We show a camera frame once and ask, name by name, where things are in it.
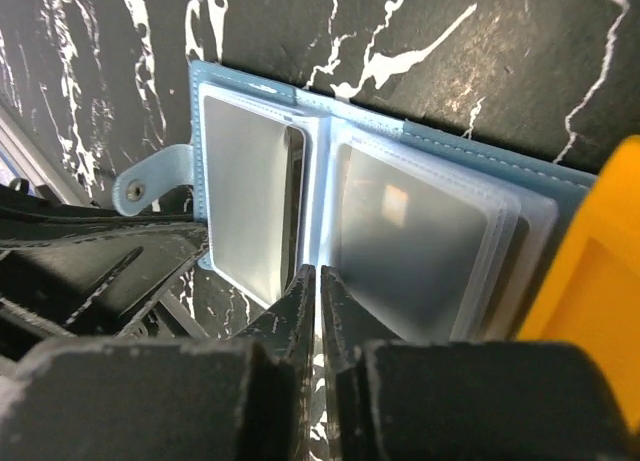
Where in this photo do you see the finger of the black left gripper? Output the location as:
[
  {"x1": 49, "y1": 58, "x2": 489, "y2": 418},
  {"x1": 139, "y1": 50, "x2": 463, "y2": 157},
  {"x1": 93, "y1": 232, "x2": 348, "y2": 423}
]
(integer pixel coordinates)
[
  {"x1": 1, "y1": 186, "x2": 200, "y2": 241},
  {"x1": 1, "y1": 223, "x2": 208, "y2": 337}
]

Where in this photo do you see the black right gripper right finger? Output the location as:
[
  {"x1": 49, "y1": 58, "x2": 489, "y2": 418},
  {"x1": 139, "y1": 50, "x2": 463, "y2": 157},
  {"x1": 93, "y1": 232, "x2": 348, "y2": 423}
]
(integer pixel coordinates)
[{"x1": 320, "y1": 267, "x2": 633, "y2": 460}]

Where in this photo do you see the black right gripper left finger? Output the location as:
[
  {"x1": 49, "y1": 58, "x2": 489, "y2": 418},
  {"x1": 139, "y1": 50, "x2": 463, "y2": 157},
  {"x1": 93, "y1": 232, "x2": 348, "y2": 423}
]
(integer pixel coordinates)
[{"x1": 1, "y1": 265, "x2": 316, "y2": 460}]

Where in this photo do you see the small orange card bin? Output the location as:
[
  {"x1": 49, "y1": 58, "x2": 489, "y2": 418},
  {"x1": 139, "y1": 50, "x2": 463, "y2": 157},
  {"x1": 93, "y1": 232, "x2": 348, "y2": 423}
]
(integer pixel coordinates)
[{"x1": 517, "y1": 135, "x2": 639, "y2": 431}]

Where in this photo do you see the black credit card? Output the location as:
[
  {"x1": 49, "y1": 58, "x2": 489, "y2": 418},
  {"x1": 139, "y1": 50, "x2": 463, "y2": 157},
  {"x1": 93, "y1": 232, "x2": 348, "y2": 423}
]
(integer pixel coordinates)
[{"x1": 281, "y1": 127, "x2": 305, "y2": 291}]

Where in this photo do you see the black marble pattern mat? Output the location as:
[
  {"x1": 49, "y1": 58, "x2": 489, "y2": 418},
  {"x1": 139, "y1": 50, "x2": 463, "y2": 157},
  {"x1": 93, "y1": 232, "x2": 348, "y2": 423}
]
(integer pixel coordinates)
[{"x1": 1, "y1": 0, "x2": 639, "y2": 208}]

